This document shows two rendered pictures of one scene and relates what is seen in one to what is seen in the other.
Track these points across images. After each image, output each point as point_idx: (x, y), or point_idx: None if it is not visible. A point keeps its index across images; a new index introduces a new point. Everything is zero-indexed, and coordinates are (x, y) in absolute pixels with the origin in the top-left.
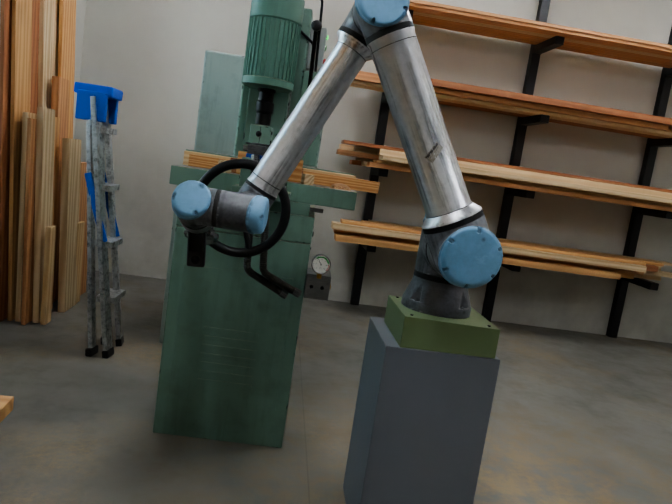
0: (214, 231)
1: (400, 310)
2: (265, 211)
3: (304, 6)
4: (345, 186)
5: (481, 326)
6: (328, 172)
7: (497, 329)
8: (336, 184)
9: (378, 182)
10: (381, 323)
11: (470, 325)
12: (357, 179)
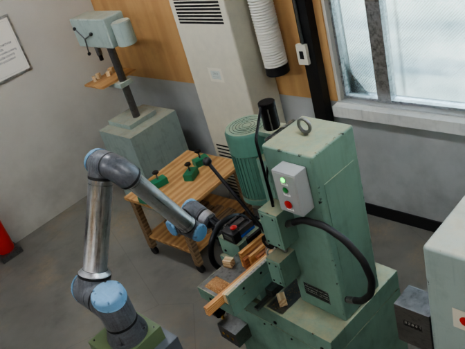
0: (217, 235)
1: (135, 311)
2: (167, 226)
3: (231, 142)
4: (209, 282)
5: (97, 335)
6: (239, 278)
7: (89, 341)
8: (215, 278)
9: (204, 306)
10: (164, 334)
11: (101, 330)
12: (218, 294)
